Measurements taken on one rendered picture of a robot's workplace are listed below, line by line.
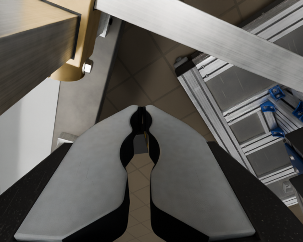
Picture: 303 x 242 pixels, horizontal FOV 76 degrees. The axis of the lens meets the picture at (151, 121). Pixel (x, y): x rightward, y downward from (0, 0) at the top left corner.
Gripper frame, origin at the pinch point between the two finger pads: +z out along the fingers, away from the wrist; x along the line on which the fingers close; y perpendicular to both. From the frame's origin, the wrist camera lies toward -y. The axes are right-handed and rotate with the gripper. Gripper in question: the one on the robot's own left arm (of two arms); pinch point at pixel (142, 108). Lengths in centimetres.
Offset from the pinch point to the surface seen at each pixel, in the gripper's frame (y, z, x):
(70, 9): -4.8, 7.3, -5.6
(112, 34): -0.6, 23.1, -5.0
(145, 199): 140, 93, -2
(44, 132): 24.0, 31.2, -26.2
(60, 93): 9.4, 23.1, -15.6
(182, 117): 58, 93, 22
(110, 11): -4.7, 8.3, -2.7
